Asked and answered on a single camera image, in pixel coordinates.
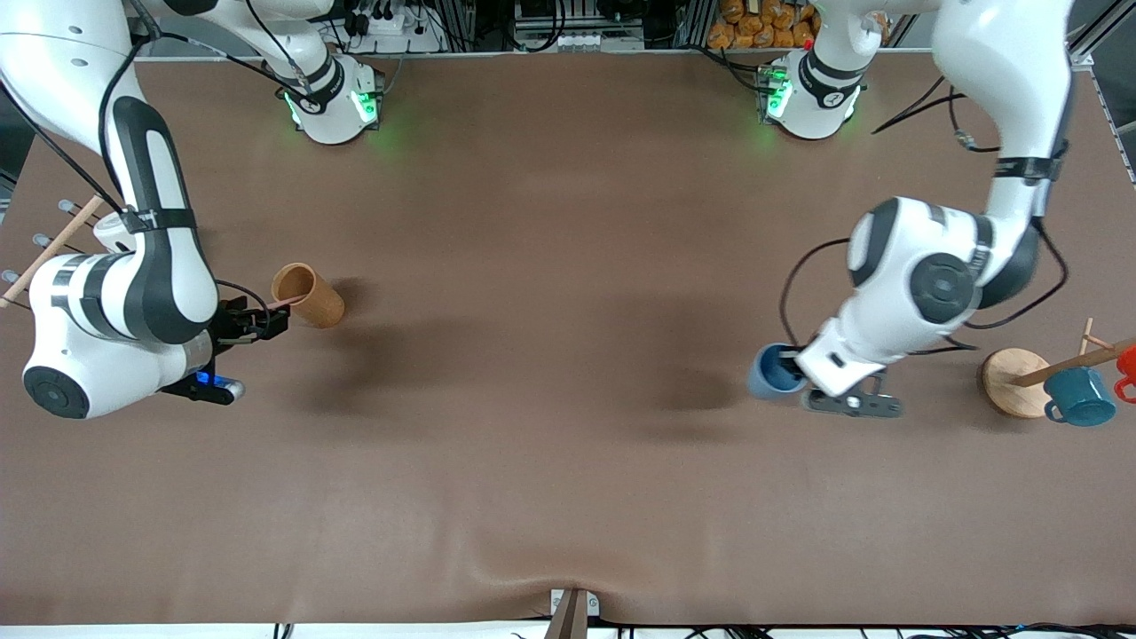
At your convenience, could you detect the light blue plastic cup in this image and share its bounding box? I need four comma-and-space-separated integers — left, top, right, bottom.
747, 343, 810, 400

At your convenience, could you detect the brown cylindrical holder cup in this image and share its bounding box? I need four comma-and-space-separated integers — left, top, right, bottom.
271, 263, 346, 329

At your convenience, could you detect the white paper cup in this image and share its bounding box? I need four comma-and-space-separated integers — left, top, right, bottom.
92, 211, 141, 255

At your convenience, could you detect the wooden mug tree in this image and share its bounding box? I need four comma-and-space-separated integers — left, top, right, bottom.
982, 318, 1136, 419

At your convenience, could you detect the teal enamel mug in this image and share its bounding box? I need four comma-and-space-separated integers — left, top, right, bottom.
1043, 367, 1118, 428

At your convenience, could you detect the brown table mat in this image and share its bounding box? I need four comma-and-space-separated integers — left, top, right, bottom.
0, 51, 1136, 627

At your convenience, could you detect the white power strip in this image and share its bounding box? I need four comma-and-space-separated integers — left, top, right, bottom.
342, 4, 446, 54

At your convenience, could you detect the orange snack pile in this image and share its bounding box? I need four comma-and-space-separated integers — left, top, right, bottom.
707, 0, 819, 51

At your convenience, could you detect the white connector block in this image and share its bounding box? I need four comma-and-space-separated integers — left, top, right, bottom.
550, 33, 645, 52

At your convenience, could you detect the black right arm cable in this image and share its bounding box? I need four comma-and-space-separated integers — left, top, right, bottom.
0, 0, 312, 218

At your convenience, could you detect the metal bracket with post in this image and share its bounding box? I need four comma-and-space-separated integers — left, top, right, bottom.
543, 588, 601, 639

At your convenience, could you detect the aluminium frame rail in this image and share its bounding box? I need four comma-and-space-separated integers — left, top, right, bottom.
1069, 0, 1136, 187

